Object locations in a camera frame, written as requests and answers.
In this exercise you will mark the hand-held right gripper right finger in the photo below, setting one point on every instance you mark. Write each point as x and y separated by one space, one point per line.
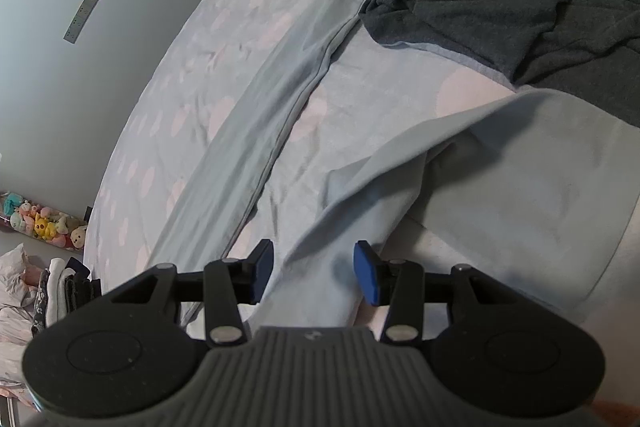
365 273

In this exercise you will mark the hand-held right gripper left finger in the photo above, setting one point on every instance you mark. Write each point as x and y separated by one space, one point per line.
262 271

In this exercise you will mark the light grey pants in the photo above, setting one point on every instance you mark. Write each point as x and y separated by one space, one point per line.
500 157

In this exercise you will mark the bed with pink dotted sheet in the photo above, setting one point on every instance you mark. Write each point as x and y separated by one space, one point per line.
210 67

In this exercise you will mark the row of plush toys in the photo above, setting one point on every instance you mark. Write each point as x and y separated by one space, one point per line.
45 222

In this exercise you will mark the crumpled white bedding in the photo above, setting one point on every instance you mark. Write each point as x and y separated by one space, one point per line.
15 287

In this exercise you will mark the grey wall strip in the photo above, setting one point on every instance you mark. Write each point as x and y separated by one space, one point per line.
85 11

